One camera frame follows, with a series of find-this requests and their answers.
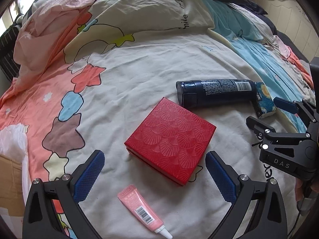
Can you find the red square gift box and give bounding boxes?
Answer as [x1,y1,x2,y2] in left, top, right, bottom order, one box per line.
[124,98,216,186]

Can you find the white plastic bag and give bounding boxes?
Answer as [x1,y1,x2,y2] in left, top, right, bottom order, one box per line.
[0,123,31,204]

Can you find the pink cream tube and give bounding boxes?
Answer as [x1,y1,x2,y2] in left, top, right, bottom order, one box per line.
[117,184,173,239]

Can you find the cream wooden headboard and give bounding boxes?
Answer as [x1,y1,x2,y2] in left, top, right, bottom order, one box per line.
[253,0,318,61]

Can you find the pink crumpled sheet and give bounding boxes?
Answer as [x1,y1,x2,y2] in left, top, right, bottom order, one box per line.
[14,0,95,83]

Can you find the brown cardboard box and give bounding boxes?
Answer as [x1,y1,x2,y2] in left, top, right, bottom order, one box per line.
[0,155,25,217]

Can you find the cartoon patterned duvet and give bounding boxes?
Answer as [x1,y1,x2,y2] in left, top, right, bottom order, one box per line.
[1,0,314,238]

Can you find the dark navy blanket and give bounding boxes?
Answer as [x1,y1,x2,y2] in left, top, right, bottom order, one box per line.
[249,2,310,63]

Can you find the black striped suitcase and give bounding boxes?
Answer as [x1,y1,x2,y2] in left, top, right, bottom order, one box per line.
[0,14,23,82]

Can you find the dark blue cylindrical bottle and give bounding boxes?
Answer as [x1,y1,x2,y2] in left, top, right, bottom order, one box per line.
[176,79,257,109]

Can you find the blue tissue pack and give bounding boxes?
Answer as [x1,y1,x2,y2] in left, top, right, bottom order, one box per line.
[252,82,276,119]

